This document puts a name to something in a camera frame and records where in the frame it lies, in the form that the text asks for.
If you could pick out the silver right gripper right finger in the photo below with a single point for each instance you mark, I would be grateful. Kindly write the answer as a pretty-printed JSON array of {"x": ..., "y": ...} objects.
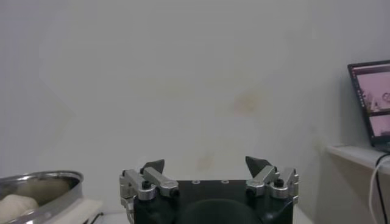
[{"x": 262, "y": 179}]

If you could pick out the white side table with label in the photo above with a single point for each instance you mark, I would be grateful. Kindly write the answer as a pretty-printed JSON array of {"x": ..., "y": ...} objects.
[{"x": 350, "y": 153}]

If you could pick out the stainless steel steamer basket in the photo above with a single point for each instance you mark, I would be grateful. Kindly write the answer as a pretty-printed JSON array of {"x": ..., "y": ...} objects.
[{"x": 61, "y": 194}]

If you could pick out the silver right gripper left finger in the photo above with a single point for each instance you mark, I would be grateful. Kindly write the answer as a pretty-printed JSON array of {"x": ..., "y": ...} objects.
[{"x": 152, "y": 182}]

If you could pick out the black laptop with pink screen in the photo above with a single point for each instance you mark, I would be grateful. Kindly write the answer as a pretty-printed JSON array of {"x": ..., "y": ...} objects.
[{"x": 374, "y": 100}]

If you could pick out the white steamed baozi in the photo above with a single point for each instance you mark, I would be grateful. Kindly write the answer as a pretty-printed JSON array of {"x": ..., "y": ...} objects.
[{"x": 15, "y": 207}]

